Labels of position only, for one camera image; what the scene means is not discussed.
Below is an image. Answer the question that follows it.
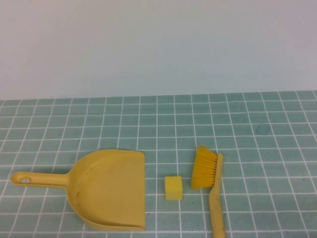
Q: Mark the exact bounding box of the yellow hand brush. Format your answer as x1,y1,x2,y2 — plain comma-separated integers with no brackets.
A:
190,142,226,238

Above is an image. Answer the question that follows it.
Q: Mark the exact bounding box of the yellow foam cube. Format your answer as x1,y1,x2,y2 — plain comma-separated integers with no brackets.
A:
164,175,184,201

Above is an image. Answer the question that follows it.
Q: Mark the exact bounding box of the yellow plastic dustpan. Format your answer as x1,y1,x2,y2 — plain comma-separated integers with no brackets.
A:
10,148,146,232

